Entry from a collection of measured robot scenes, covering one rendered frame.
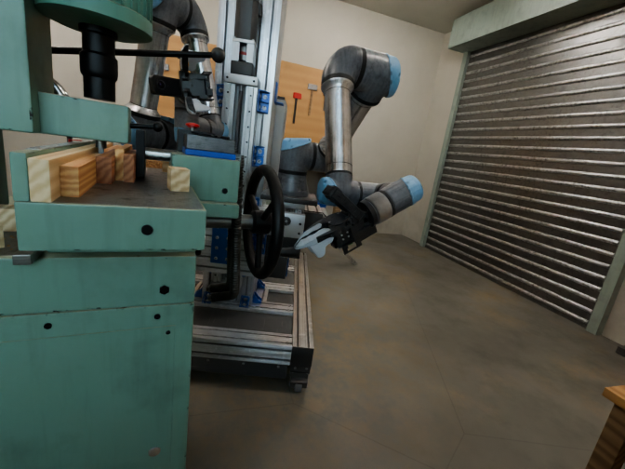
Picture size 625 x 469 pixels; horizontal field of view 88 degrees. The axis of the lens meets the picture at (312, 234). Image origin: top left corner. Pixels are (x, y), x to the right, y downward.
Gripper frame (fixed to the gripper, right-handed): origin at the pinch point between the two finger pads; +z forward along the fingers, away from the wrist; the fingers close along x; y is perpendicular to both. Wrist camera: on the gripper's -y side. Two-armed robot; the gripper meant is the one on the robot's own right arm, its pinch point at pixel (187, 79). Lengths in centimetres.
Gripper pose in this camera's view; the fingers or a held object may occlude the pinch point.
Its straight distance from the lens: 90.7
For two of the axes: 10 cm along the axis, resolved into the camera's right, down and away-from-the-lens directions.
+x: 0.1, 9.5, 3.0
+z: 4.2, 2.6, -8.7
